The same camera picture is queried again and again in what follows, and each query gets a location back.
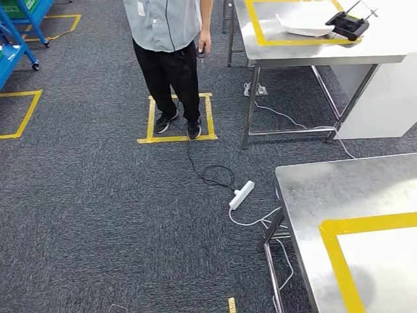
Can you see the person's left hand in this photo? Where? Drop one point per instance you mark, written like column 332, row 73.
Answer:
column 205, row 41

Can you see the black handheld switch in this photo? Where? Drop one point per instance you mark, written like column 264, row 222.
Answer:
column 201, row 52

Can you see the white plastic cover part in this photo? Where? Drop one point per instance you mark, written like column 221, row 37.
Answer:
column 303, row 23

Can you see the black plastic part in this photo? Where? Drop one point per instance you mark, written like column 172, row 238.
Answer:
column 347, row 25

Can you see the steel workbench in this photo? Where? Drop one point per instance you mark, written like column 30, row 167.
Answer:
column 309, row 194

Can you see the blue metal shelf rack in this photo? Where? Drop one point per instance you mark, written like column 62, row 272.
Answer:
column 10, row 65
column 44, row 6

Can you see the dark robot body part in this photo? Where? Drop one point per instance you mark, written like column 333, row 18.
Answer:
column 117, row 309

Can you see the person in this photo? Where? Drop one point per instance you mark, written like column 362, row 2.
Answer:
column 163, row 26

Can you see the grey floor socket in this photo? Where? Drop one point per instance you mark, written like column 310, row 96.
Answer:
column 262, row 91

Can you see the yellow floor tape square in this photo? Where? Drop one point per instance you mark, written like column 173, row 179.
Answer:
column 29, row 113
column 149, row 125
column 75, row 23

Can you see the steel table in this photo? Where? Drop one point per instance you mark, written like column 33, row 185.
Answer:
column 326, row 52

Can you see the white power strip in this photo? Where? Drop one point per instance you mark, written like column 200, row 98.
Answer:
column 243, row 194

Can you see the white side panel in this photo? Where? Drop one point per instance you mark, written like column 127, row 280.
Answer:
column 384, row 103

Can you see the green plastic crate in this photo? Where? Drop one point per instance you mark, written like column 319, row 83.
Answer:
column 13, row 6

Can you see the yellow tape frame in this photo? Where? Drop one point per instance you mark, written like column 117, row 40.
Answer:
column 257, row 26

